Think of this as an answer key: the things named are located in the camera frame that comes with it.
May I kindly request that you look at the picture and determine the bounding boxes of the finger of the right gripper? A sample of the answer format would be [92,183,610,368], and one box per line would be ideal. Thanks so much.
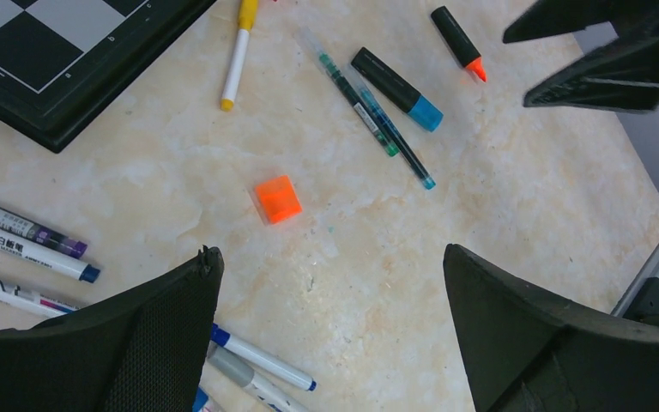
[523,18,659,112]
[502,0,659,44]

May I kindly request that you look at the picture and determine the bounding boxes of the white marker blue end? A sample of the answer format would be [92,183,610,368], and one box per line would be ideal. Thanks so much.
[192,387,225,412]

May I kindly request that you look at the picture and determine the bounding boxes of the white marker blue cap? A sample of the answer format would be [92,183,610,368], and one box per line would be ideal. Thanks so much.
[211,323,317,391]

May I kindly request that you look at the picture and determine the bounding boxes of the purple whiteboard marker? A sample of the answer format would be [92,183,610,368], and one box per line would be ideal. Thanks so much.
[0,208,88,259]

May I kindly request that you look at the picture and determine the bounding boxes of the blue capped whiteboard marker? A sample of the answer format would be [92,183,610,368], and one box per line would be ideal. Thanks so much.
[0,229,100,283]

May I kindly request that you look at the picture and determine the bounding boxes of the orange highlighter cap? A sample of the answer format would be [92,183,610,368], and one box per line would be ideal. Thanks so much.
[254,175,303,224]

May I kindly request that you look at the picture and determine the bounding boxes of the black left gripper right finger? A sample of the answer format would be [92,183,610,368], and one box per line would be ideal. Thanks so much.
[443,244,659,411]

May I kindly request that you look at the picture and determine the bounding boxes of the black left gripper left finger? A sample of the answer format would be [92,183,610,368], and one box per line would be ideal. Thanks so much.
[0,247,224,411]

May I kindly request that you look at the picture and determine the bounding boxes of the black and grey chessboard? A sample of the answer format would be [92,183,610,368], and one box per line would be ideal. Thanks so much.
[0,0,210,153]

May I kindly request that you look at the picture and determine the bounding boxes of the black highlighter with blue cap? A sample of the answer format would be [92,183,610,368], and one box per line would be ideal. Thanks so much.
[350,47,444,132]

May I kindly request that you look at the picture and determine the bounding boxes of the black orange-tip highlighter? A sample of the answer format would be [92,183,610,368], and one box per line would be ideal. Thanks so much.
[431,6,487,82]

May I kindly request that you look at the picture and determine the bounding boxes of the white pen with yellow ends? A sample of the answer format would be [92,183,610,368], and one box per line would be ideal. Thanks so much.
[220,0,258,112]

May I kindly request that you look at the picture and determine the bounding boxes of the white marker with pink band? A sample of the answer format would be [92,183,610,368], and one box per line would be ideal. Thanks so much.
[0,279,79,318]

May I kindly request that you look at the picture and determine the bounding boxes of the blue gel pen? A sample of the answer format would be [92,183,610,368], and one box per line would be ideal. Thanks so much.
[344,64,436,190]

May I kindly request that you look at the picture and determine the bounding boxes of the white marker grey cap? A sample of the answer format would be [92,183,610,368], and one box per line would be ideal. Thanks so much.
[207,342,309,412]

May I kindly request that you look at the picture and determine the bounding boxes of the green gel pen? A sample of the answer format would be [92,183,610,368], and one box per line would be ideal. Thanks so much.
[297,27,398,157]

